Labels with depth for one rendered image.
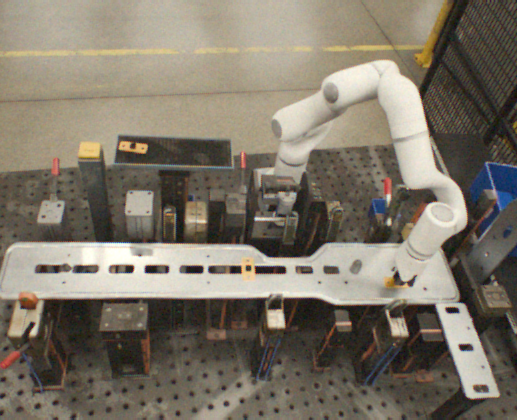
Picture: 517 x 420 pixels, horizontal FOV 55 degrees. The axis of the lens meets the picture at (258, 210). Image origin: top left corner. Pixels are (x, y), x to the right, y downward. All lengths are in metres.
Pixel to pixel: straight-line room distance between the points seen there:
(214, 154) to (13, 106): 2.32
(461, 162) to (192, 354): 1.24
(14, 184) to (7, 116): 1.49
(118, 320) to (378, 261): 0.82
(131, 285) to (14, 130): 2.21
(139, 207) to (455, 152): 1.25
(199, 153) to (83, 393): 0.82
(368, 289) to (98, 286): 0.80
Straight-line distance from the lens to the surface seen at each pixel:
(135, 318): 1.40
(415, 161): 1.33
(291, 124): 1.69
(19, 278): 1.56
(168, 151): 1.60
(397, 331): 1.48
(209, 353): 1.71
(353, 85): 1.40
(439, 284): 1.69
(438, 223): 1.35
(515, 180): 2.02
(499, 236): 1.64
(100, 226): 1.87
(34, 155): 3.35
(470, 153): 2.15
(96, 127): 3.48
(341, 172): 2.31
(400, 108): 1.31
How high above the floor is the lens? 2.27
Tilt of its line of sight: 49 degrees down
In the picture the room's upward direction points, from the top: 11 degrees clockwise
